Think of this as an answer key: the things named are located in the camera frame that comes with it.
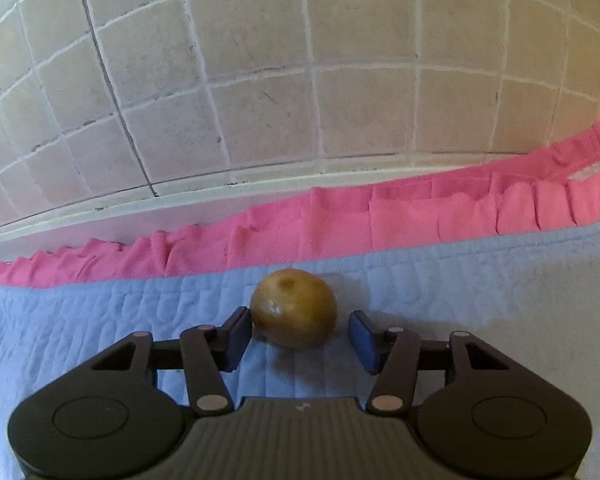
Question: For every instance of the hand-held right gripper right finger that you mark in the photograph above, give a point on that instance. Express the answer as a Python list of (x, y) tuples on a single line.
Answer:
[(362, 342)]

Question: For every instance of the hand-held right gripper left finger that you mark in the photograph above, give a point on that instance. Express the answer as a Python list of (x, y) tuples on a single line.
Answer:
[(237, 337)]

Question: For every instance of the golden brown round fruit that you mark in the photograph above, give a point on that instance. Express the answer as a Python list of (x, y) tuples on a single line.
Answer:
[(295, 307)]

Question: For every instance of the pink towel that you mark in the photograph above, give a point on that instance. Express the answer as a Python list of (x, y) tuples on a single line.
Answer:
[(330, 220)]

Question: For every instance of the light blue quilted cloth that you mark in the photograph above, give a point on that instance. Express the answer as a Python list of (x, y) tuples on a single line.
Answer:
[(80, 320)]

